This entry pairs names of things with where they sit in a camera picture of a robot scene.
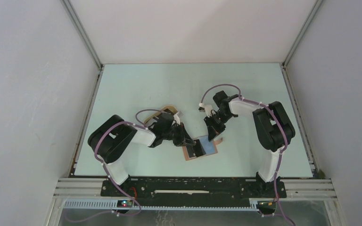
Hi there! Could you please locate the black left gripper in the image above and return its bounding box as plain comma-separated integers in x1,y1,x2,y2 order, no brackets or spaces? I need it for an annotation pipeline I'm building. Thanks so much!
162,123,195,147

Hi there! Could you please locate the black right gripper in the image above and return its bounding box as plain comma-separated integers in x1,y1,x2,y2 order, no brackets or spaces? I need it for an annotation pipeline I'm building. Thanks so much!
204,111,234,141

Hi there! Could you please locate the pink leather card holder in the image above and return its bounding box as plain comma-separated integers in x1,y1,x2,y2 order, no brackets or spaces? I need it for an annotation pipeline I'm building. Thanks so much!
182,135,223,161

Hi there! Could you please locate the beige oval card tray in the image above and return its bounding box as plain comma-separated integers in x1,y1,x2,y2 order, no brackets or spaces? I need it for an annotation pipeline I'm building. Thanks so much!
143,105,179,125

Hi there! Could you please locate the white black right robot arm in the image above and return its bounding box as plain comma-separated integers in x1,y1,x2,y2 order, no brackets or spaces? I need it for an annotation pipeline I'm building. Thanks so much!
199,91,296,197

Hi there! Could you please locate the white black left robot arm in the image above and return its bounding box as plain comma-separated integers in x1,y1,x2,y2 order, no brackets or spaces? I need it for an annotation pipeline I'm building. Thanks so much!
87,110,196,196

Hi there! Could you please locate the black card in holder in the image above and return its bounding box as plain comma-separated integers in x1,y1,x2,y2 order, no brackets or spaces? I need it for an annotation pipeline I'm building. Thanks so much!
187,145,202,158

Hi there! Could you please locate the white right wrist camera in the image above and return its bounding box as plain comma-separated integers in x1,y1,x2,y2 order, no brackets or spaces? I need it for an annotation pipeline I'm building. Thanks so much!
198,103,215,118

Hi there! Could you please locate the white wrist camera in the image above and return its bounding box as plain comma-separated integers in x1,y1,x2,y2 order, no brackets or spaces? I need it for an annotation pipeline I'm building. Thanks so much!
173,112,182,125
198,103,215,118

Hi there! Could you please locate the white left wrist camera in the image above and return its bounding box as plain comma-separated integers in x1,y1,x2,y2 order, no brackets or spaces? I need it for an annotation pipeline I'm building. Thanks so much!
173,112,182,125

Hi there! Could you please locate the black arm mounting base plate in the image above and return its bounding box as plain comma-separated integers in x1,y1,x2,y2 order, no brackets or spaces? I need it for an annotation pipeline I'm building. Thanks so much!
100,177,287,207

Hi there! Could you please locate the white cable duct strip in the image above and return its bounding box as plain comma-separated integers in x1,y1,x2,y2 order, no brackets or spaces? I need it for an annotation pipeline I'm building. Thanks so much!
63,199,258,211

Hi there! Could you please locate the aluminium frame rail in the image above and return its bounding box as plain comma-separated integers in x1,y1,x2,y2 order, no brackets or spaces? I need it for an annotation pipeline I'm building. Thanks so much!
44,178,337,226

